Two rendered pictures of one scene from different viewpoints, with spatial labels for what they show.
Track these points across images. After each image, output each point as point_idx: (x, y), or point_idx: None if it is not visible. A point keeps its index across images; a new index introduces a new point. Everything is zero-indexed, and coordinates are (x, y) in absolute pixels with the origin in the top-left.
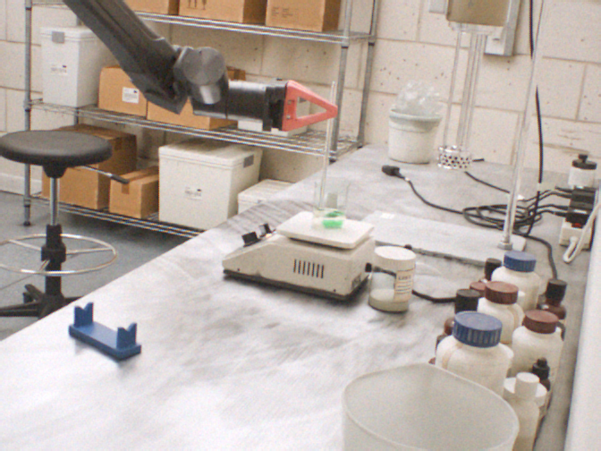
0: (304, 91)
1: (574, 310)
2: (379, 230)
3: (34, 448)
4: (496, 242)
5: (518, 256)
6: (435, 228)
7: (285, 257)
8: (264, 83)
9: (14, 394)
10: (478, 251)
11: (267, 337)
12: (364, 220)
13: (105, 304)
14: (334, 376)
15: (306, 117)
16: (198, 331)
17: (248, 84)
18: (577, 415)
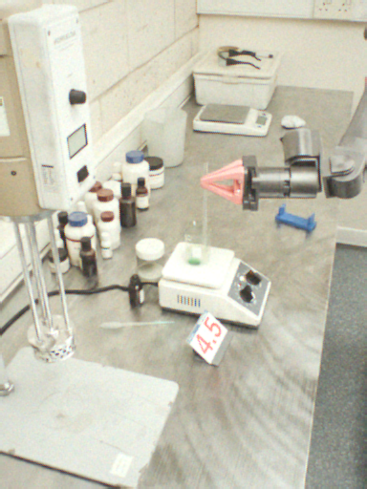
0: (227, 165)
1: (13, 294)
2: (140, 404)
3: None
4: (5, 407)
5: (79, 215)
6: (67, 433)
7: None
8: (261, 166)
9: None
10: (42, 373)
11: (221, 236)
12: (155, 435)
13: (315, 247)
14: (185, 217)
15: (224, 185)
16: (256, 235)
17: (273, 166)
18: (113, 145)
